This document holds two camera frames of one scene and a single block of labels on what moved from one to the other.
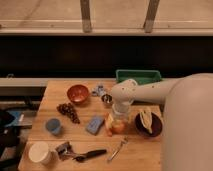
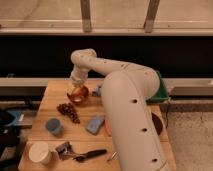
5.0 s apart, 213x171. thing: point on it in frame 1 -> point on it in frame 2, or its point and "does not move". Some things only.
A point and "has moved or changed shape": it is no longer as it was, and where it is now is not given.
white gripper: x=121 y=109 -> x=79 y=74
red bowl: x=78 y=93 does not move
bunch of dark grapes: x=69 y=110 does not move
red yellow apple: x=118 y=126 has moved or changed shape
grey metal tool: x=64 y=151 does not move
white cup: x=41 y=152 does not move
